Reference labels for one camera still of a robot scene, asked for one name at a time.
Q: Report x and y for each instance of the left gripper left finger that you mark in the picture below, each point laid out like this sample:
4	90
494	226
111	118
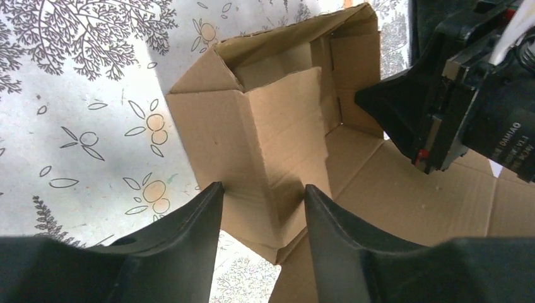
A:
170	260

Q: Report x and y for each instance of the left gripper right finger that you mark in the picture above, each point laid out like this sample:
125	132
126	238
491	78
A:
354	261

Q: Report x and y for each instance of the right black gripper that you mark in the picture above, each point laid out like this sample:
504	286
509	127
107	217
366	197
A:
475	69

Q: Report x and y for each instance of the brown cardboard box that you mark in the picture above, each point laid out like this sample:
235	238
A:
268	113

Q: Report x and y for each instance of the floral patterned table mat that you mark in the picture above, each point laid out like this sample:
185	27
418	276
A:
89	149

